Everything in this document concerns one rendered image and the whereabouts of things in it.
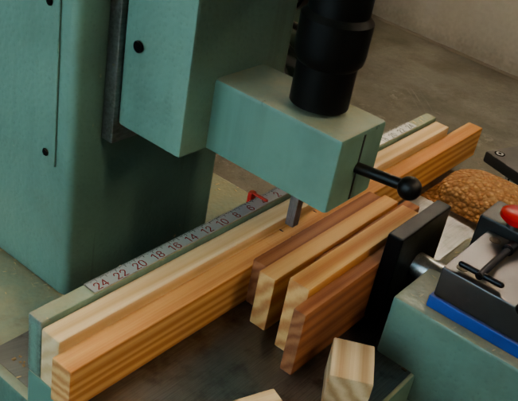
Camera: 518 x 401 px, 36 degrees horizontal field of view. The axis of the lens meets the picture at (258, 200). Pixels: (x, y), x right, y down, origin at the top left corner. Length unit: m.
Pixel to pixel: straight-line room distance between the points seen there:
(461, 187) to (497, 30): 3.36
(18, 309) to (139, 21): 0.32
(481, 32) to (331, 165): 3.70
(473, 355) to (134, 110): 0.36
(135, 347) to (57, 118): 0.24
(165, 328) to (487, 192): 0.44
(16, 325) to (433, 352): 0.40
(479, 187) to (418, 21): 3.60
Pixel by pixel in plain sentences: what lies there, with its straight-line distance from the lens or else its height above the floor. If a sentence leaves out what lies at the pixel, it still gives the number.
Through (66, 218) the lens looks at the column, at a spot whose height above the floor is 0.90.
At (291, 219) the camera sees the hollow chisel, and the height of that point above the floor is 0.96.
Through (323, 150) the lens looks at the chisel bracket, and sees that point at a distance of 0.64.
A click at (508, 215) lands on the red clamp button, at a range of 0.69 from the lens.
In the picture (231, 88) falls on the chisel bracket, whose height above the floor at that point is 1.07.
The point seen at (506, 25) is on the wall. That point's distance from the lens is 4.24.
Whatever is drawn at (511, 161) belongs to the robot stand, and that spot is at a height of 0.82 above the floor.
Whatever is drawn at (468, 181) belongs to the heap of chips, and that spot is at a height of 0.93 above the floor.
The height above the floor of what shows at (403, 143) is 0.95.
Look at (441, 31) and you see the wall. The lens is 4.43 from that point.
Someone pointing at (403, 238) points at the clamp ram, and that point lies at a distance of 0.67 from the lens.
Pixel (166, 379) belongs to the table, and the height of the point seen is 0.90.
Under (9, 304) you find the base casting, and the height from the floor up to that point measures 0.80.
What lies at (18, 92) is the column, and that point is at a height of 1.01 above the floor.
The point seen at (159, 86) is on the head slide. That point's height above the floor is 1.06.
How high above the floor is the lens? 1.34
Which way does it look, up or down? 31 degrees down
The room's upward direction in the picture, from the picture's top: 11 degrees clockwise
